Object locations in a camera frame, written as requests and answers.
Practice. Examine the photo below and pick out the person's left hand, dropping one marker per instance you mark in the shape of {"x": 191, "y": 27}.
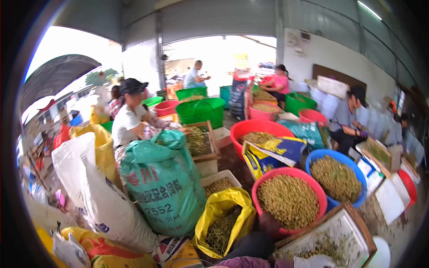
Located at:
{"x": 315, "y": 262}

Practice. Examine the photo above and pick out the wooden framed sieve tray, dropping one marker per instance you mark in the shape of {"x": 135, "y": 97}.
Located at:
{"x": 335, "y": 231}

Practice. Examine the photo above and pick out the person's legs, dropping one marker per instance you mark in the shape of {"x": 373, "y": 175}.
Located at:
{"x": 256, "y": 243}

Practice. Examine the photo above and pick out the white round bucket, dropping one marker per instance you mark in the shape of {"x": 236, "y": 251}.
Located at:
{"x": 380, "y": 253}

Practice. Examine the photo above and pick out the red basin of green nuts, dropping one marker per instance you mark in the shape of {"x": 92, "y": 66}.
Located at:
{"x": 288, "y": 201}

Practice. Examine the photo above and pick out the blue basin of green nuts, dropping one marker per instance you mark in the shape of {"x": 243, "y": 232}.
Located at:
{"x": 335, "y": 179}

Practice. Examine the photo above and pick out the white foam lid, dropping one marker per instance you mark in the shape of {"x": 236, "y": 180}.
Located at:
{"x": 390, "y": 199}

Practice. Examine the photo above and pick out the yellow plastic bag of stems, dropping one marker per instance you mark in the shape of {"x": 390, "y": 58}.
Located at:
{"x": 218, "y": 207}

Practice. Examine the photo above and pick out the blue and yellow sack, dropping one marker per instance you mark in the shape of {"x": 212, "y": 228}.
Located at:
{"x": 268, "y": 154}

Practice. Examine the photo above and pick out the white foam box of nuts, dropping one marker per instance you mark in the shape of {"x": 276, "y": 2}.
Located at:
{"x": 219, "y": 182}

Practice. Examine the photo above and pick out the small wooden sieve tray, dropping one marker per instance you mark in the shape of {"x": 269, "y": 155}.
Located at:
{"x": 378, "y": 154}

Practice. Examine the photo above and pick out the white sack with red print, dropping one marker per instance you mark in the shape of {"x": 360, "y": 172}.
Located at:
{"x": 177, "y": 253}

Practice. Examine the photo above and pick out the large red basin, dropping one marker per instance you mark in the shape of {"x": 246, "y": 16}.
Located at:
{"x": 254, "y": 126}

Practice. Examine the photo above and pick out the row of pale blue sacks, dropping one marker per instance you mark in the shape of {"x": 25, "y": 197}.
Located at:
{"x": 378, "y": 122}

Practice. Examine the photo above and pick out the pink basin of nuts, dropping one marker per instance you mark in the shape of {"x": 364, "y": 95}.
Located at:
{"x": 263, "y": 112}

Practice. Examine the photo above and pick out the stack of white sacks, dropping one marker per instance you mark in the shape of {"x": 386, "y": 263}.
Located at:
{"x": 323, "y": 100}

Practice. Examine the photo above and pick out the wooden sieve tray with nuts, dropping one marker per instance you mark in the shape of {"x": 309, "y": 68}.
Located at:
{"x": 201, "y": 140}

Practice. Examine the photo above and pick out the teal printed woven sack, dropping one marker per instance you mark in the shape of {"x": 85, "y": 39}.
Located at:
{"x": 164, "y": 187}

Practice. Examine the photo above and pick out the dark printed standing sack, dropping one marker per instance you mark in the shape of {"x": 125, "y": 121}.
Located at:
{"x": 238, "y": 97}

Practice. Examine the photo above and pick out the teal bin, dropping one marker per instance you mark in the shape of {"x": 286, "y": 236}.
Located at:
{"x": 225, "y": 97}

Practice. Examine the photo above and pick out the large green basket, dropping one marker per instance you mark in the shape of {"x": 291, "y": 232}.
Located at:
{"x": 201, "y": 112}

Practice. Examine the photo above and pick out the orange and yellow sack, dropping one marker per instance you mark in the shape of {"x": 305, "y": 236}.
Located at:
{"x": 107, "y": 251}

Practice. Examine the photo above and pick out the small red basin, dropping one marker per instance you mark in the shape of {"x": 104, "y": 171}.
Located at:
{"x": 166, "y": 108}

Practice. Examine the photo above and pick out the orange crate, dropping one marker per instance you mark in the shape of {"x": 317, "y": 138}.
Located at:
{"x": 174, "y": 91}

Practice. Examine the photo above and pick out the white woven sack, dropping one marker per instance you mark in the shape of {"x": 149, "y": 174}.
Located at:
{"x": 100, "y": 201}

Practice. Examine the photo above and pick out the yellow woven sack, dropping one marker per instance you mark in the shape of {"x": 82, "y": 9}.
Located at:
{"x": 104, "y": 147}

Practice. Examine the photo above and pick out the ceiling light tube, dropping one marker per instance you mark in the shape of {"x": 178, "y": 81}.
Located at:
{"x": 368, "y": 10}

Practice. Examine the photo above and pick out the blue crate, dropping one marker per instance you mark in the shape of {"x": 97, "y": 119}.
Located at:
{"x": 76, "y": 120}

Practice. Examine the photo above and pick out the red bag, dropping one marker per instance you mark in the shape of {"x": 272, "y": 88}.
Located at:
{"x": 62, "y": 135}

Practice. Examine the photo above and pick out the black canopy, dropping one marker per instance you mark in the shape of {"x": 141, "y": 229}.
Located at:
{"x": 53, "y": 77}

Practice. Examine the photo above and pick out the brown wall board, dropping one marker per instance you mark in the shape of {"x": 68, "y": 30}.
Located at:
{"x": 325, "y": 72}

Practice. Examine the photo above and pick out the wall fan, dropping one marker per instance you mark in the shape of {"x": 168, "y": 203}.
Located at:
{"x": 158, "y": 59}

